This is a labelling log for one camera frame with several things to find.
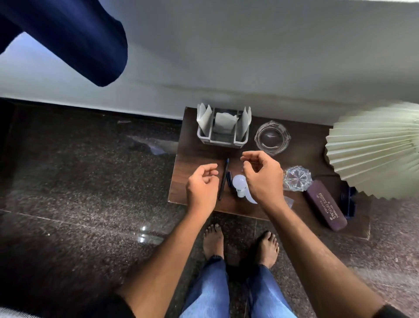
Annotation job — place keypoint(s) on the person's right foot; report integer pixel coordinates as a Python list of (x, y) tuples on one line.
[(267, 249)]

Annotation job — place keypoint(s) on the dark blue lamp base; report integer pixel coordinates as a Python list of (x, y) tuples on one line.
[(349, 203)]

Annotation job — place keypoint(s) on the black pen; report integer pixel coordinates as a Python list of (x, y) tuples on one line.
[(223, 180)]

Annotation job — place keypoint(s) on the dark blue curtain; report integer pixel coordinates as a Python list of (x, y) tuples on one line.
[(78, 36)]

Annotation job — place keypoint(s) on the pleated cream lampshade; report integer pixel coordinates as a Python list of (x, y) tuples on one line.
[(376, 150)]

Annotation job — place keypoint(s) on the maroon eyeglasses case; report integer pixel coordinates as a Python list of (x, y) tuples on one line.
[(327, 206)]

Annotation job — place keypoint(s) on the person's left foot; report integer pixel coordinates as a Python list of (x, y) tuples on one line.
[(213, 240)]

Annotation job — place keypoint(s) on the person's left hand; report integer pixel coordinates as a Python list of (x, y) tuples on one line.
[(199, 190)]

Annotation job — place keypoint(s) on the person's right thumb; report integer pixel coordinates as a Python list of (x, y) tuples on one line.
[(247, 173)]

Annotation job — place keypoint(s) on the person's right forearm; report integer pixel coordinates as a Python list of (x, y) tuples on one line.
[(320, 262)]

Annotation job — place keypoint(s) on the person's right leg blue jeans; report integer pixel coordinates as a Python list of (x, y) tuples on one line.
[(268, 295)]

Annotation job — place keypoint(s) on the white light bulb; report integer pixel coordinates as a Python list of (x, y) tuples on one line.
[(239, 183)]

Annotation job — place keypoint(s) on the person's foot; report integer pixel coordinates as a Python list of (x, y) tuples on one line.
[(267, 249), (213, 240)]

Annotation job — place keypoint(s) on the person's left leg blue jeans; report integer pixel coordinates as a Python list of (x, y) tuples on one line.
[(208, 291)]

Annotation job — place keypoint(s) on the faceted crystal glass ornament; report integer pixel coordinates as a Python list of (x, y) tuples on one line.
[(297, 178)]

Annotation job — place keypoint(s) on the person's black left sleeve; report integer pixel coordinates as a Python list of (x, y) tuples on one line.
[(114, 306)]

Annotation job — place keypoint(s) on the person's black sleeve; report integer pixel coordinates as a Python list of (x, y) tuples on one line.
[(114, 306), (391, 313)]

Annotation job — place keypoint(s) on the white napkin holder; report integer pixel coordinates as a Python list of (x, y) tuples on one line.
[(222, 139)]

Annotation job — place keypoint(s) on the clear plastic wrapper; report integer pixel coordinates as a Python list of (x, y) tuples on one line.
[(289, 202)]

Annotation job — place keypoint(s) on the small dark pen cap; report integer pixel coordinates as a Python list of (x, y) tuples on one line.
[(229, 179)]

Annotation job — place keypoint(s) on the white folded napkin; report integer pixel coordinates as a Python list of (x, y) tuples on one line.
[(203, 119), (225, 123), (244, 124)]

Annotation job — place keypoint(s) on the person's black right sleeve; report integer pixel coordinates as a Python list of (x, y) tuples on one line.
[(391, 313)]

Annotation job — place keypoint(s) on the person's leg blue jeans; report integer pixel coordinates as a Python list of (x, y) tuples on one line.
[(268, 295), (208, 291)]

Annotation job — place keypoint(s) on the white paper slip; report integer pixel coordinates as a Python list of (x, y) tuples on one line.
[(251, 197)]

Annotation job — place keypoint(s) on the person's right hand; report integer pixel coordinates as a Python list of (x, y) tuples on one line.
[(266, 180)]

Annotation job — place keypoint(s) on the clear glass ashtray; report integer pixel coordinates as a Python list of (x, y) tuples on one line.
[(272, 137)]

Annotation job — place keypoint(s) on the person's left forearm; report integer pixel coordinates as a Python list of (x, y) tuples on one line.
[(167, 262)]

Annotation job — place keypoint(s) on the person's left thumb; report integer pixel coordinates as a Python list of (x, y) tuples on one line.
[(211, 180)]

